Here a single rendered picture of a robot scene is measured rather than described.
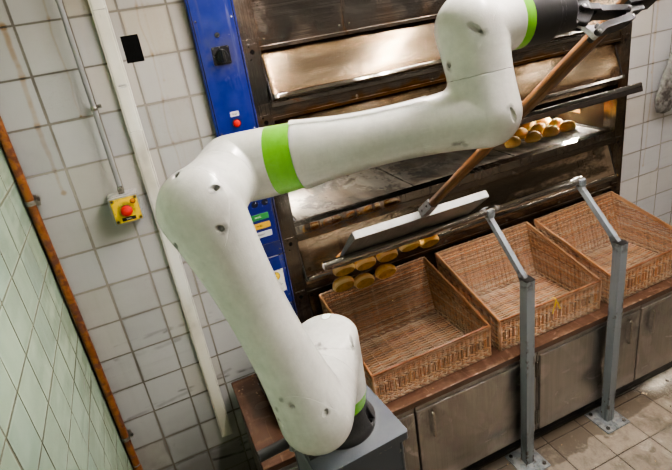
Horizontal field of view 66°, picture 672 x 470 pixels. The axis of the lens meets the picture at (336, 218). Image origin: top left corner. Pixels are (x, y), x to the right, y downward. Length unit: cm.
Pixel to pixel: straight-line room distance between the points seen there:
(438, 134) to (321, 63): 131
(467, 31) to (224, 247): 46
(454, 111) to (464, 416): 170
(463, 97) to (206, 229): 42
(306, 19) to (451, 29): 130
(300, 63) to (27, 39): 90
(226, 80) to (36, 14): 60
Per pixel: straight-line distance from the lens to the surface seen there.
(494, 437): 254
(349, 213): 224
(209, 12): 193
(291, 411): 87
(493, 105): 81
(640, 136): 329
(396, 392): 212
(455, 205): 190
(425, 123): 81
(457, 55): 81
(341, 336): 100
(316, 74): 206
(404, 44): 224
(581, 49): 117
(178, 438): 254
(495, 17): 82
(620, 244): 239
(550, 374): 254
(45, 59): 194
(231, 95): 195
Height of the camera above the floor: 203
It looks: 23 degrees down
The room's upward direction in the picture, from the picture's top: 9 degrees counter-clockwise
